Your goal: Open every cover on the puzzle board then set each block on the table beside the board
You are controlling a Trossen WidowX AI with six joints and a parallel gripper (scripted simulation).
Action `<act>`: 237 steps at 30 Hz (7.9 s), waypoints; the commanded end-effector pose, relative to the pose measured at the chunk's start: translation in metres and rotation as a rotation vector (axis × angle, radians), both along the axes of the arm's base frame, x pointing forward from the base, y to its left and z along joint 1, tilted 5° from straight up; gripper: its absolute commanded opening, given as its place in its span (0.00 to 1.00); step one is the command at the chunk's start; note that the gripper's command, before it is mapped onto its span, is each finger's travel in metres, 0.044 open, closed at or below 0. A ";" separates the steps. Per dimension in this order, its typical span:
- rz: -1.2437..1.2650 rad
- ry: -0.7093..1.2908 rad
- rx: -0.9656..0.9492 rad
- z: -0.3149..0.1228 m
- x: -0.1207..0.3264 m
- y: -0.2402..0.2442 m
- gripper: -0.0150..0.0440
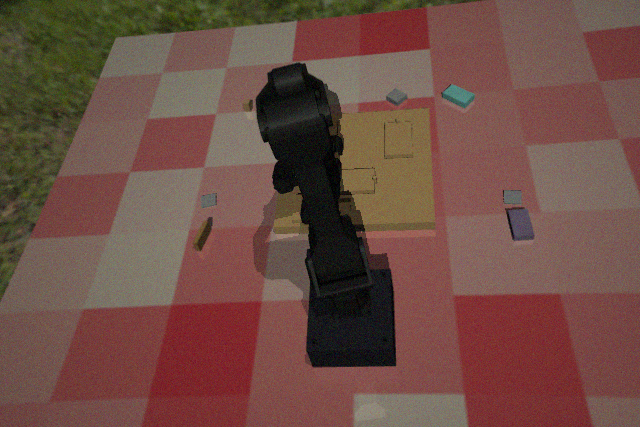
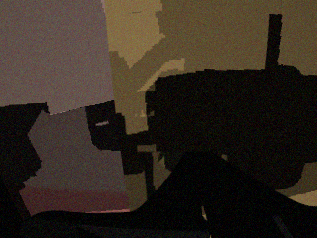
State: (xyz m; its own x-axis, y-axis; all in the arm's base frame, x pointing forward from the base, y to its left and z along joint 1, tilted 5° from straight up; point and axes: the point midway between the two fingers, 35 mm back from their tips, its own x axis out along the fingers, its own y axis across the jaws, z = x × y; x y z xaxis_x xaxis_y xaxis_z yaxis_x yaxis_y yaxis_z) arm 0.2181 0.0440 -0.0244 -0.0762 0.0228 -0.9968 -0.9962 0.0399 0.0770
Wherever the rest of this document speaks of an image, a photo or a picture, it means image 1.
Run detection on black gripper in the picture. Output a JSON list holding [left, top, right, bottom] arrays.
[[300, 135, 343, 225]]

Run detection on tan square puzzle board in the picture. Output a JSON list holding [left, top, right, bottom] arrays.
[[273, 108, 436, 234]]

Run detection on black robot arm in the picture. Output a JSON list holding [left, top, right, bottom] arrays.
[[256, 62, 374, 319]]

